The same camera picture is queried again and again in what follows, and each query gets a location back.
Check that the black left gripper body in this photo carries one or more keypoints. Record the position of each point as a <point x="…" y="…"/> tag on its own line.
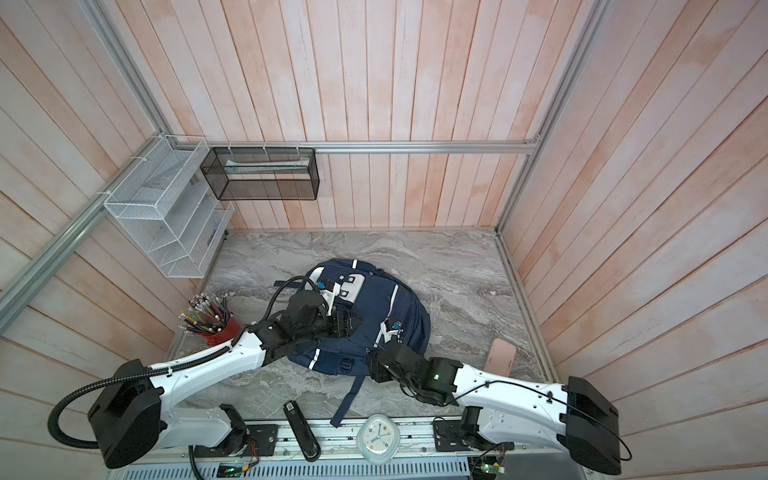
<point x="324" y="326"/>

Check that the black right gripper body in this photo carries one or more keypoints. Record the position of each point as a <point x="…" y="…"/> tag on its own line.
<point x="383" y="371"/>

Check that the navy blue student backpack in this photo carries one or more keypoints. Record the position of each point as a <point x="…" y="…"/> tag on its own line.
<point x="375" y="296"/>

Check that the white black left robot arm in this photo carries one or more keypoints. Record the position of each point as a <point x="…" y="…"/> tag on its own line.
<point x="138" y="409"/>

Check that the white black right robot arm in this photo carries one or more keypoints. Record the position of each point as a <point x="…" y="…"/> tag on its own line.
<point x="499" y="411"/>

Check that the red pencil cup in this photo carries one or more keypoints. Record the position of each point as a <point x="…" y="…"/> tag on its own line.
<point x="225" y="334"/>

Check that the white round clock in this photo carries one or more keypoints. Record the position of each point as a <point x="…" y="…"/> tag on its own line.
<point x="378" y="439"/>

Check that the bundle of pencils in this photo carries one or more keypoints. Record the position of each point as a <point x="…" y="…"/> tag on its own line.
<point x="206" y="313"/>

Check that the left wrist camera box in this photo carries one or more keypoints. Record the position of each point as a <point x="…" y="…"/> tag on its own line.
<point x="329" y="290"/>

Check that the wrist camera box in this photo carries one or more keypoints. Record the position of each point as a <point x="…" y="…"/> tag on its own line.
<point x="329" y="290"/>
<point x="392" y="329"/>

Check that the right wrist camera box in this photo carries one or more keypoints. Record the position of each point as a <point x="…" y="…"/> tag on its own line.
<point x="392" y="329"/>

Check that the black wire mesh basket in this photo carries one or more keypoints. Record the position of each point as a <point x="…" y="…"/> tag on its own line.
<point x="262" y="173"/>

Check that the white wire mesh shelf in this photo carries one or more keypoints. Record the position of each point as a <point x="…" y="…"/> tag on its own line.
<point x="169" y="209"/>

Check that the aluminium frame rail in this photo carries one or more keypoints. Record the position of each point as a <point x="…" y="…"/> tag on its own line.
<point x="392" y="147"/>

